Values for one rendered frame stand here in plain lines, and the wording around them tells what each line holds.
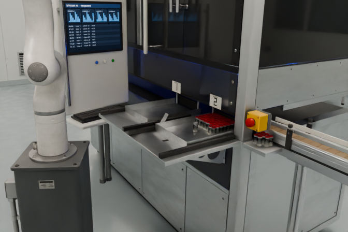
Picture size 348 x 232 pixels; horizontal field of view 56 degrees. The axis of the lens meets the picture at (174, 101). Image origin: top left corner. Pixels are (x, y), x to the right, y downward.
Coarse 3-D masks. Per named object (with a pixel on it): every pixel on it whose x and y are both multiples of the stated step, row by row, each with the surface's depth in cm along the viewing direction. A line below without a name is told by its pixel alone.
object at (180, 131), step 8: (176, 120) 164; (184, 120) 166; (192, 120) 169; (160, 128) 154; (168, 128) 160; (176, 128) 160; (184, 128) 161; (192, 128) 161; (200, 128) 161; (168, 136) 149; (176, 136) 143; (184, 136) 151; (192, 136) 151; (200, 136) 151; (208, 136) 143; (216, 136) 146; (184, 144) 138
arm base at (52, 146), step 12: (36, 120) 128; (48, 120) 127; (60, 120) 129; (36, 132) 130; (48, 132) 128; (60, 132) 130; (36, 144) 134; (48, 144) 129; (60, 144) 131; (72, 144) 143; (36, 156) 131; (48, 156) 131; (60, 156) 131
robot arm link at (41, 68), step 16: (32, 0) 115; (48, 0) 118; (32, 16) 116; (48, 16) 119; (32, 32) 117; (48, 32) 119; (32, 48) 117; (48, 48) 118; (32, 64) 116; (48, 64) 117; (32, 80) 117; (48, 80) 119
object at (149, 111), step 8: (136, 104) 188; (144, 104) 191; (152, 104) 194; (160, 104) 197; (168, 104) 200; (176, 104) 200; (128, 112) 182; (136, 112) 173; (144, 112) 184; (152, 112) 184; (160, 112) 184; (168, 112) 184; (176, 112) 185; (184, 112) 176; (192, 112) 179; (200, 112) 183; (144, 120) 166; (152, 120) 166
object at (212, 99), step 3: (210, 96) 160; (213, 96) 158; (216, 96) 156; (210, 99) 161; (213, 99) 159; (219, 99) 155; (210, 102) 161; (213, 102) 159; (219, 102) 155; (210, 105) 161; (213, 105) 159; (216, 105) 157; (219, 105) 156; (219, 108) 156
